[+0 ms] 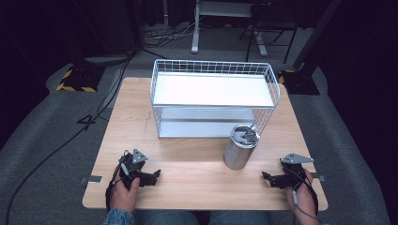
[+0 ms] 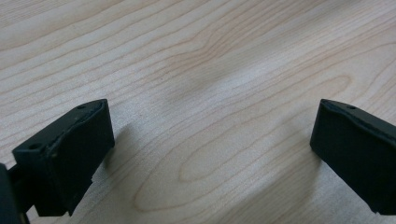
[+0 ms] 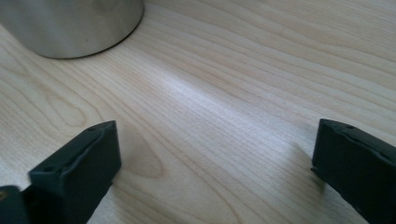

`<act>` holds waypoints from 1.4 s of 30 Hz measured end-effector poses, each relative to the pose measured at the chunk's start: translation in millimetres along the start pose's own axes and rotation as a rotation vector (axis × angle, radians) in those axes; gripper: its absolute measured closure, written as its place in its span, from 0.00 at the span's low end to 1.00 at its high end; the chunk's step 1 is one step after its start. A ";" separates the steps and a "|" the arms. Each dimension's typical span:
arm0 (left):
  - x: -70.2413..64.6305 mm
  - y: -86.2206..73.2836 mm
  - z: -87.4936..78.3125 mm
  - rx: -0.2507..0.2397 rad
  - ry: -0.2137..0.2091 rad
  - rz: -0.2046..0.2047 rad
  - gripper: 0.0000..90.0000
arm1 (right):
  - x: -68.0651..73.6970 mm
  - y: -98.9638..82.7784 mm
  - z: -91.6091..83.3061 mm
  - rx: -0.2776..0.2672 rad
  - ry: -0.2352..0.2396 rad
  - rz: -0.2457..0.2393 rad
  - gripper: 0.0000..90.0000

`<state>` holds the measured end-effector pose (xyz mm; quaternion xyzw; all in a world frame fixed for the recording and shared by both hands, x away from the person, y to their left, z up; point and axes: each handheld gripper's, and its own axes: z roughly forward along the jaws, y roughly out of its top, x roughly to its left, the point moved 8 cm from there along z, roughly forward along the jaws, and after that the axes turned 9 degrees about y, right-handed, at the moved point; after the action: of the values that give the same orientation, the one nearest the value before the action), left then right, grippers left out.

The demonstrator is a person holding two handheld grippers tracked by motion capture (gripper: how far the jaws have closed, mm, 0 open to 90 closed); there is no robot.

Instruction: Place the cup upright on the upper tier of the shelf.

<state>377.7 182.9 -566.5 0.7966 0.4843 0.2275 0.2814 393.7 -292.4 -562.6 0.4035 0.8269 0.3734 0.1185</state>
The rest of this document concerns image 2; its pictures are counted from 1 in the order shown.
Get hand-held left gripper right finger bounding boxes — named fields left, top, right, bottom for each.
left=309, top=98, right=396, bottom=217

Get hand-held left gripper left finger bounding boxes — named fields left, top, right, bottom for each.
left=11, top=98, right=116, bottom=217

